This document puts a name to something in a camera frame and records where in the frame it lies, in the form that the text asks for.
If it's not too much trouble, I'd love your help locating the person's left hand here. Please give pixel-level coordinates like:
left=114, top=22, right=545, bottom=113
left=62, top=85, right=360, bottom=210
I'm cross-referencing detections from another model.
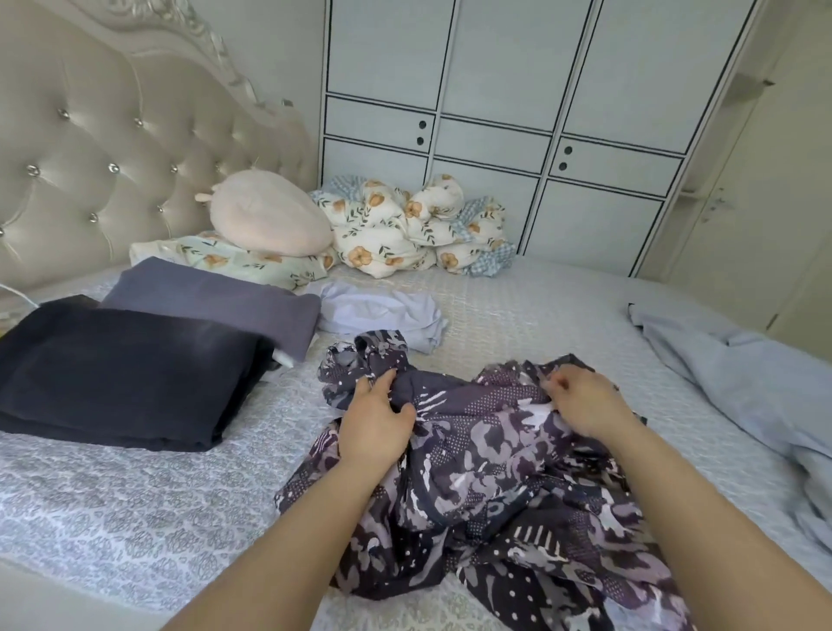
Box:
left=335, top=368, right=420, bottom=485

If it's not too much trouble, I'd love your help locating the pink plush pillow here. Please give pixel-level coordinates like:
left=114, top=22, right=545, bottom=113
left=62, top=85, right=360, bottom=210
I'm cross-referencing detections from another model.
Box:
left=193, top=167, right=338, bottom=259

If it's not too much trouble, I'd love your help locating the person's right forearm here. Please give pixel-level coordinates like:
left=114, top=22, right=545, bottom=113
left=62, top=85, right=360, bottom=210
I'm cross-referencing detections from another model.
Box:
left=601, top=419, right=832, bottom=631

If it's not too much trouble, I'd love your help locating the person's right hand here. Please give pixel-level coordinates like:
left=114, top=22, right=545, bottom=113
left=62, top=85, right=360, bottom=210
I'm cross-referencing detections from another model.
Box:
left=539, top=362, right=645, bottom=450

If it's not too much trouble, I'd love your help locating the floral bunched quilt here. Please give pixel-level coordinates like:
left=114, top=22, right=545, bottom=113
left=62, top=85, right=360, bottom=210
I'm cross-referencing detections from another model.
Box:
left=318, top=175, right=517, bottom=280

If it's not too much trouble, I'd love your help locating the person's left forearm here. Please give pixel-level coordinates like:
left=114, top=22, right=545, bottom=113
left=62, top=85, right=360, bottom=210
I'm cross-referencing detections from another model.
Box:
left=162, top=458, right=411, bottom=631

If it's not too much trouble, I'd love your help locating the dark purple patterned garment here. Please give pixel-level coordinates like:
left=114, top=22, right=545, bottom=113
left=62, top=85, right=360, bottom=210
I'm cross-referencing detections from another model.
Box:
left=274, top=329, right=699, bottom=631

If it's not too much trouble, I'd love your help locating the beige tufted headboard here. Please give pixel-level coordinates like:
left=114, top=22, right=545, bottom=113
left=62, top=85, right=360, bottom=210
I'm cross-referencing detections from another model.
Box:
left=0, top=0, right=322, bottom=320

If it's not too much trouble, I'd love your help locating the white wardrobe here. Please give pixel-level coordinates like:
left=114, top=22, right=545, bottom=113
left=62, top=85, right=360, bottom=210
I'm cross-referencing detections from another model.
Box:
left=317, top=0, right=771, bottom=280

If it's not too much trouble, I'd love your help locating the grey printed t-shirt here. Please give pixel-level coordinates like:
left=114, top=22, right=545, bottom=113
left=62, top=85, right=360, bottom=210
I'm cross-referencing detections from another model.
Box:
left=100, top=255, right=324, bottom=368

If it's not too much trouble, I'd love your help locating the white door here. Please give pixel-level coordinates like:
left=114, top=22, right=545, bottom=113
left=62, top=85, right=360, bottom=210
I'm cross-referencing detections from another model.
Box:
left=643, top=0, right=832, bottom=333

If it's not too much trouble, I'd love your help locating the light lavender sunscreen jacket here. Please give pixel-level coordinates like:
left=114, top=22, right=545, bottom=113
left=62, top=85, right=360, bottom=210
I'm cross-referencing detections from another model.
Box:
left=309, top=278, right=452, bottom=356

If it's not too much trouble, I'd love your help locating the floral pillow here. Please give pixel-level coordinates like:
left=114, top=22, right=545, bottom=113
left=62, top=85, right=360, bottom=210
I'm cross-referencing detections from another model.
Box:
left=126, top=231, right=342, bottom=294

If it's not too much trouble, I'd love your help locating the bed with grey patterned sheet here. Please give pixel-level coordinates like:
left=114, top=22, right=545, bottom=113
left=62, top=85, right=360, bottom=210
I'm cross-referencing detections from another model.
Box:
left=0, top=253, right=832, bottom=631

